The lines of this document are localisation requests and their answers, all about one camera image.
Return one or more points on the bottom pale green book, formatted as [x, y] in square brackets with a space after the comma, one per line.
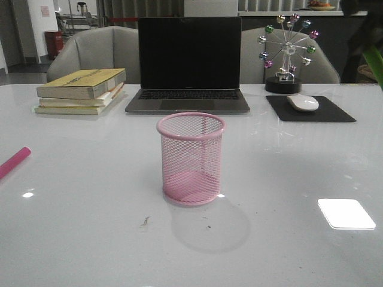
[70, 110]

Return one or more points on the pink mesh pen holder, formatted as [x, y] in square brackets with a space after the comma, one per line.
[191, 157]

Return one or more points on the white computer mouse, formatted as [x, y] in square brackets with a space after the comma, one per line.
[303, 103]

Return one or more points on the top yellow book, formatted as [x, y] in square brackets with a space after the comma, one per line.
[83, 84]

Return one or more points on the grey open laptop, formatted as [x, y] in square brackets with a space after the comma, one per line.
[189, 64]

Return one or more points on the green marker pen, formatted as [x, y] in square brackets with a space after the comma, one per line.
[374, 59]

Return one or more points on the grey armchair right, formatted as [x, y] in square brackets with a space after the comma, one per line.
[260, 61]

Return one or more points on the grey armchair left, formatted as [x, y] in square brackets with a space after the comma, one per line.
[100, 48]

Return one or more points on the ferris wheel desk ornament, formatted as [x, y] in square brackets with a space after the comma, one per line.
[287, 45]

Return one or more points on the fruit bowl on counter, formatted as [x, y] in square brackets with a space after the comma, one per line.
[320, 6]

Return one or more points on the grey armchair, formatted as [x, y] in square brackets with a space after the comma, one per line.
[260, 61]
[100, 48]

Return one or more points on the black mouse pad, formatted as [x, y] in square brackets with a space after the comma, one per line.
[327, 112]

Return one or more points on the red bin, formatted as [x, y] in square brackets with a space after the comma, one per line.
[54, 43]

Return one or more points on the pink marker pen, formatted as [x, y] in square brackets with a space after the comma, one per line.
[13, 161]

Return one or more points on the middle cream book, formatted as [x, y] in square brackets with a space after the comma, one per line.
[101, 101]

